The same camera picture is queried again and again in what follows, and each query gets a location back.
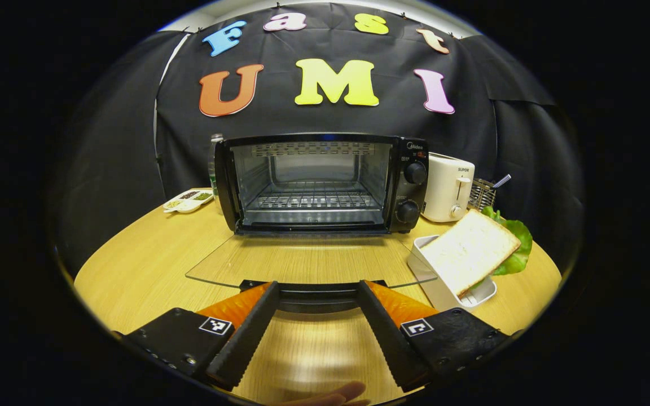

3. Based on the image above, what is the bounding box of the lettuce sandwich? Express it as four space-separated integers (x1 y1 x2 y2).
420 206 533 298

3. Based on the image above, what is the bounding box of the clear plastic bottle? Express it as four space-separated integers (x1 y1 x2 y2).
208 134 225 199

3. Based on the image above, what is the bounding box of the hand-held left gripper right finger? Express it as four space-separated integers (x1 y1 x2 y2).
357 279 509 392

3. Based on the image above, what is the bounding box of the black electric oven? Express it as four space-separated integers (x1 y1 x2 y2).
186 133 438 314

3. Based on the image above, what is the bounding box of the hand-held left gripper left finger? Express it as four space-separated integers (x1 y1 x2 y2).
113 281 280 391

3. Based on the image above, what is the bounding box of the white plastic tray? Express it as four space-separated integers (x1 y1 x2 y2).
407 235 497 312

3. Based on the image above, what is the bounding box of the white toaster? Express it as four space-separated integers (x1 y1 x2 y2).
421 152 476 223

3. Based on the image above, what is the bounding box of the white divided condiment dish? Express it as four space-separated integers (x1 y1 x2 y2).
163 189 214 214

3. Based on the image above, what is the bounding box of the wire mesh basket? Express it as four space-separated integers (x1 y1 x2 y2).
468 178 498 212

